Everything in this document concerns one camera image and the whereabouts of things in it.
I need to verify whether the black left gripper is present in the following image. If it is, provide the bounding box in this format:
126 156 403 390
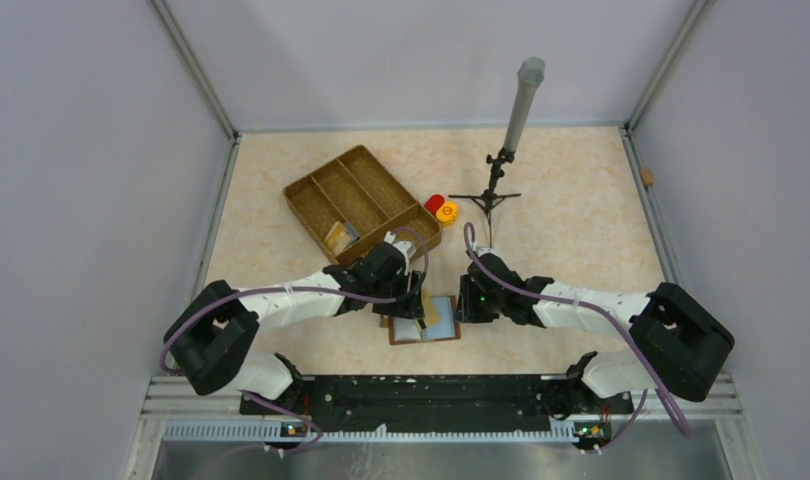
371 268 424 320

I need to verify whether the brown leather card holder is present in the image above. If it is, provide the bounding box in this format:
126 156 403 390
379 295 461 346

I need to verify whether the woven brown divided tray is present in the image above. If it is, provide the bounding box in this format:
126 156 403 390
283 145 442 265

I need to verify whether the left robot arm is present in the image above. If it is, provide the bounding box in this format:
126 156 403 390
159 232 427 414

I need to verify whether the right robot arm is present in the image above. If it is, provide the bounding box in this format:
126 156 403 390
455 248 735 412

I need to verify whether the orange cylinder button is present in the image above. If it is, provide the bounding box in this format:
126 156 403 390
435 201 458 227

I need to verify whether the red cylinder button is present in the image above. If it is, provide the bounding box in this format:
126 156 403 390
424 194 445 215

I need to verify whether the black tripod stand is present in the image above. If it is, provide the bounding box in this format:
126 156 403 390
449 148 522 247

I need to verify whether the grey tube on stand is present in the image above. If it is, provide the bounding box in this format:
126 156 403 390
502 56 545 154

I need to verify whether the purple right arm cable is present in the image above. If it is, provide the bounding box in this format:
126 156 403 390
461 221 695 454

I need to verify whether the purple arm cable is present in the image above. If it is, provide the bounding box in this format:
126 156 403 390
461 221 695 454
158 226 430 456

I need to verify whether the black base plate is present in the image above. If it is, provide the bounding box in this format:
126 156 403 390
274 375 634 433

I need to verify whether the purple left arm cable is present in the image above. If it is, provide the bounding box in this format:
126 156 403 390
158 226 430 456

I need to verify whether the small wooden wall block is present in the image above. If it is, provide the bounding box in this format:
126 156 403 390
638 167 655 189

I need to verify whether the aluminium frame rail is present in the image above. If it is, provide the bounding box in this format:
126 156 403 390
124 375 769 479

